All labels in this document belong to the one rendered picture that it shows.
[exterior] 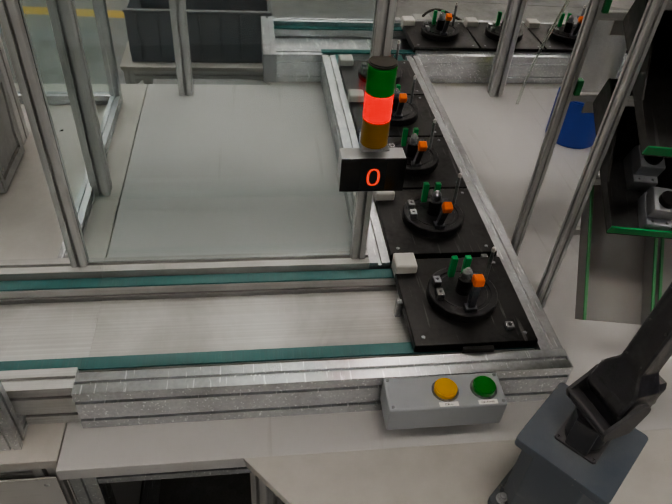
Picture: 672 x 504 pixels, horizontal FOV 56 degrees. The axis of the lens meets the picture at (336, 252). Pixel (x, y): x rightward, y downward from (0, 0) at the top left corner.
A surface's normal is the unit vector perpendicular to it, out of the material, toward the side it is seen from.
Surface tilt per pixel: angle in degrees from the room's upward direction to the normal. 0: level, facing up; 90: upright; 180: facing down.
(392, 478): 0
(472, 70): 90
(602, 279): 45
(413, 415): 90
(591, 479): 0
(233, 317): 0
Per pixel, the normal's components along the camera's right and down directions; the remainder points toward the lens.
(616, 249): 0.00, -0.07
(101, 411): 0.11, 0.66
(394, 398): 0.07, -0.75
